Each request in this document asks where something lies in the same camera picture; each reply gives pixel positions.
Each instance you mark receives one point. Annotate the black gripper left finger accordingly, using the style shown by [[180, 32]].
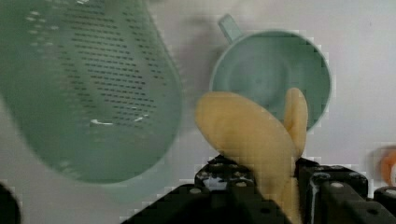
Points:
[[223, 192]]

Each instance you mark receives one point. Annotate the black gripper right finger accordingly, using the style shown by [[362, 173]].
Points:
[[334, 194]]

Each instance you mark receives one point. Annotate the yellow plush banana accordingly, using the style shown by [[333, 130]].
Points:
[[245, 132]]

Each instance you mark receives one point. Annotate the green mug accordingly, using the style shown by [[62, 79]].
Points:
[[263, 66]]

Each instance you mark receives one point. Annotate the orange slice toy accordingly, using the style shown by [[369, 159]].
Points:
[[387, 168]]

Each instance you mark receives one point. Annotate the green perforated colander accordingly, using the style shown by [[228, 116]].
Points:
[[90, 91]]

